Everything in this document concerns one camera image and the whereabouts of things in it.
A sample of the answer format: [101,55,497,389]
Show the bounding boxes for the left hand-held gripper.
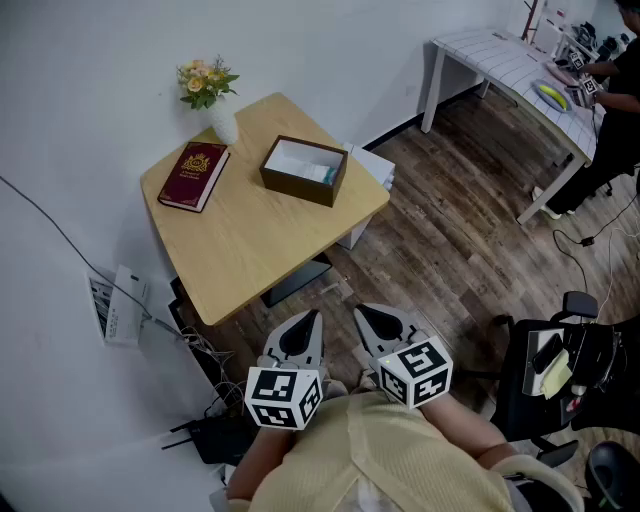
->
[243,308,330,431]

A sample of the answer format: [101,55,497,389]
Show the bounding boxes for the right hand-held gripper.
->
[353,303,454,411]

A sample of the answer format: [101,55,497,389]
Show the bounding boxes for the brown box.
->
[259,134,349,209]

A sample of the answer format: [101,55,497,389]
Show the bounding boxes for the light blue cloth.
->
[299,162,344,187]

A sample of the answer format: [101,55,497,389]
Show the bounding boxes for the person's right forearm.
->
[419,392,519,469]

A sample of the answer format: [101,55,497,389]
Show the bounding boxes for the person's left forearm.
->
[224,424,296,501]

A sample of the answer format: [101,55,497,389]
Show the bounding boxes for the grey box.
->
[522,328,566,397]

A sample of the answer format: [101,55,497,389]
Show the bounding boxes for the light wooden side table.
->
[139,92,391,327]

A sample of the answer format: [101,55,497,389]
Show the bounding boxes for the black router with antennas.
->
[160,414,256,466]

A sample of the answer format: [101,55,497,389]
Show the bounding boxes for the person's pale yellow cardigan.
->
[227,389,586,512]

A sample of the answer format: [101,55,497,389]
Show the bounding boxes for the black office chair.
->
[492,290,640,469]

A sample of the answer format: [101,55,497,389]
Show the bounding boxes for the black phone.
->
[531,332,565,375]

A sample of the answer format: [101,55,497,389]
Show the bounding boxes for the white square cabinet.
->
[337,142,396,251]

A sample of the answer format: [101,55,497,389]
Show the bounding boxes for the yellow sticky notes pad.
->
[541,348,573,400]

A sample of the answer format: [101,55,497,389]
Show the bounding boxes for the dark red hardcover book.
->
[157,141,231,214]

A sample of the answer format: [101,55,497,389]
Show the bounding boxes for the white textured vase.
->
[207,97,240,146]

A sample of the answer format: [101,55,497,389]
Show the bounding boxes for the yellow and pink flower bouquet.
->
[176,54,240,111]

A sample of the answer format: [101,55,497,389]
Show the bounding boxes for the blue oval plate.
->
[532,78,576,117]

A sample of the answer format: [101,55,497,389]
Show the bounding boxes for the yellow banana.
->
[538,84,570,111]

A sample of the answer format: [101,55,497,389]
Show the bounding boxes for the white desk with grid cloth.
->
[421,28,599,225]

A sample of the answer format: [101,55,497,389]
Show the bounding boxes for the pink cloth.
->
[545,60,581,87]

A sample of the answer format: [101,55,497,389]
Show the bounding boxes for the white shelf unit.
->
[529,0,601,64]

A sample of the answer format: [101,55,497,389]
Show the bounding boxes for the dark red coat rack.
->
[519,0,540,42]

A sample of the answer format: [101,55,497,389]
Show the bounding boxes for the tangle of thin cables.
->
[179,324,246,406]

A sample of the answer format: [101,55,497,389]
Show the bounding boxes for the black power cable with adapter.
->
[552,192,640,296]

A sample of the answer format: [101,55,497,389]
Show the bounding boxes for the white floor cable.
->
[594,227,640,316]

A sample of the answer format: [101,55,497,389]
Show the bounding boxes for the grey wall cable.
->
[0,174,186,341]

